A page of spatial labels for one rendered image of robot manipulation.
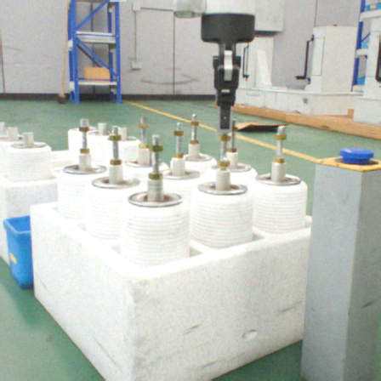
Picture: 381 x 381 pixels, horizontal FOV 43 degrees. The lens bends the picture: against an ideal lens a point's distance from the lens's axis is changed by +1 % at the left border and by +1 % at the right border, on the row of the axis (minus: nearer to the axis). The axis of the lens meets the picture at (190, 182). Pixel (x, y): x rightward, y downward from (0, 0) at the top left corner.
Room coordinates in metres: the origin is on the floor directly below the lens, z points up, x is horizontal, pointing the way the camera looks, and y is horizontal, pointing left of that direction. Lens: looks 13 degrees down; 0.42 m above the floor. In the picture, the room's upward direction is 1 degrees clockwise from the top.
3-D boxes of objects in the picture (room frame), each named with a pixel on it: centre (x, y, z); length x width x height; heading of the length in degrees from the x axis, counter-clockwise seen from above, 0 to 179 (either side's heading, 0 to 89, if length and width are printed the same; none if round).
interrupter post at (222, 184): (0.70, -0.05, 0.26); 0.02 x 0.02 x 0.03
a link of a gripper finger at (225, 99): (0.68, -0.05, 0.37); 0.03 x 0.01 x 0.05; 179
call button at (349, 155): (0.60, -0.21, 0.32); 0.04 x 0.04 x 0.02
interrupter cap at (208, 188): (0.70, -0.05, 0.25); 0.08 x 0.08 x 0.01
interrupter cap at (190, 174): (0.79, 0.02, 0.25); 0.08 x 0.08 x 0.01
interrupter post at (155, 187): (0.63, 0.05, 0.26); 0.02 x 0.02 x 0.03
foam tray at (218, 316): (0.79, 0.02, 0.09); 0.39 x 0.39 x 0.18; 36
